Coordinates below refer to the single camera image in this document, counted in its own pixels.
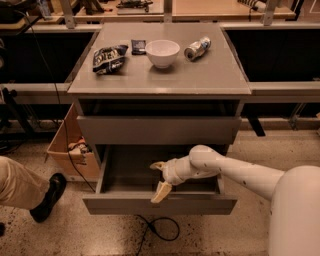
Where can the black shoe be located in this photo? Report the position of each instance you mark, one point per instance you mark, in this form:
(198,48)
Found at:
(2,229)
(56,189)

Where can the small dark blue packet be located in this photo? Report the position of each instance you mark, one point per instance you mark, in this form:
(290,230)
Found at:
(138,47)

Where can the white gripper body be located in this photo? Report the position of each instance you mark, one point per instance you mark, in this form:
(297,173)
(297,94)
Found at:
(173,172)

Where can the dark chip bag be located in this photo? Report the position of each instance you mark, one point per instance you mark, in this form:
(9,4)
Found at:
(109,60)

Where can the grey top drawer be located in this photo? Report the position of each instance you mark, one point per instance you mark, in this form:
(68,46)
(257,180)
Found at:
(153,130)

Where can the grey drawer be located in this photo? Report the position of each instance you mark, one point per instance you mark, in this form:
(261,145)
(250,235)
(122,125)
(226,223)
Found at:
(153,130)
(127,184)

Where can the white ceramic bowl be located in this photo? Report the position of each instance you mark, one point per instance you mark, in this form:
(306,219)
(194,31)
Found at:
(162,53)

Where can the cardboard box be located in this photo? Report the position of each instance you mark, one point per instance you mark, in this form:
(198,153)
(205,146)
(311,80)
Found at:
(71,152)

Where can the grey drawer cabinet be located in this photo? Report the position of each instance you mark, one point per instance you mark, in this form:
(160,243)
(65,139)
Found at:
(211,86)

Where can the beige trouser leg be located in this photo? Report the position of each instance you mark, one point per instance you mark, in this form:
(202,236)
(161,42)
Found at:
(19,186)

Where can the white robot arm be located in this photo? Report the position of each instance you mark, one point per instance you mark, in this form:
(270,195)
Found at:
(294,195)

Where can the silver soda can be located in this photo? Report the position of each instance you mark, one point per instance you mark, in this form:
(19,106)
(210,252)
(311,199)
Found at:
(197,48)

